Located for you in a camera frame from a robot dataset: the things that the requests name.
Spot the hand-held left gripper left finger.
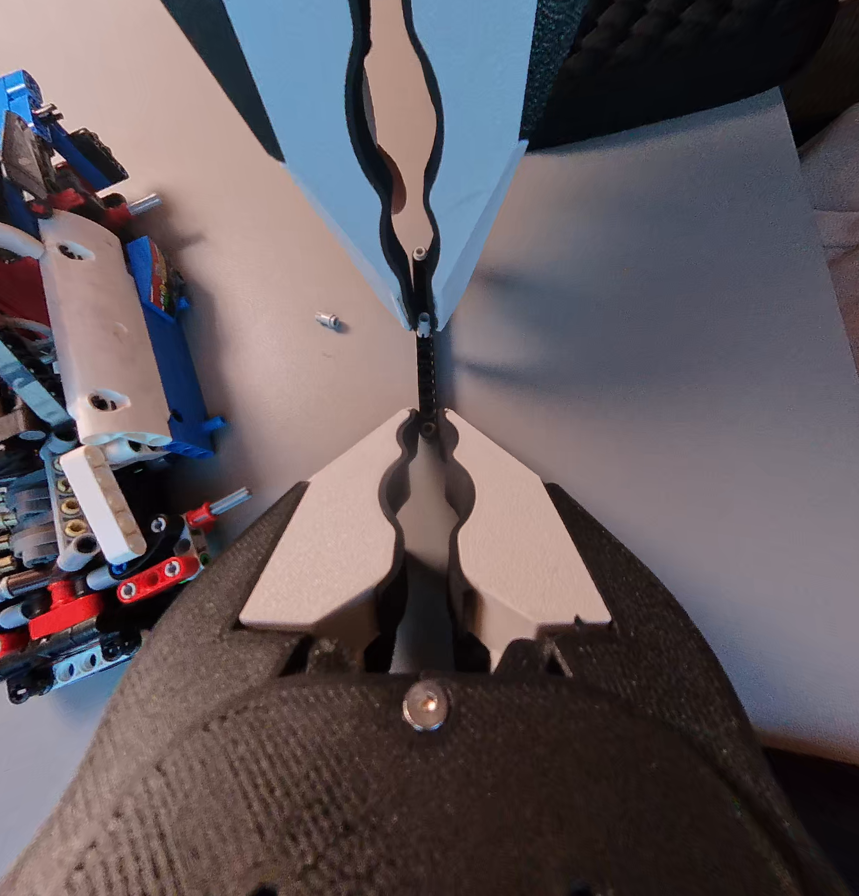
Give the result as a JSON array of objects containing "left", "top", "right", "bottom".
[{"left": 239, "top": 408, "right": 419, "bottom": 673}]

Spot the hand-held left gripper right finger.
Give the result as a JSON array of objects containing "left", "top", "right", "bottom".
[{"left": 436, "top": 409, "right": 614, "bottom": 673}]

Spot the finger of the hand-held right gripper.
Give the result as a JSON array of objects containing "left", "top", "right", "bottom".
[
  {"left": 223, "top": 0, "right": 422, "bottom": 331},
  {"left": 400, "top": 0, "right": 530, "bottom": 331}
]

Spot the black lego beam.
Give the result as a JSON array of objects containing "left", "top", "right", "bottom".
[{"left": 410, "top": 259, "right": 440, "bottom": 449}]

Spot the partly built lego car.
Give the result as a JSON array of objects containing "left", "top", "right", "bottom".
[{"left": 0, "top": 70, "right": 251, "bottom": 704}]

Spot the person's right hand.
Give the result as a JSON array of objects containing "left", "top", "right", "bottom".
[{"left": 375, "top": 143, "right": 409, "bottom": 214}]

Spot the black padded chair armrest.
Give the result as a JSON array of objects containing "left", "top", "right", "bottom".
[{"left": 527, "top": 0, "right": 843, "bottom": 151}]

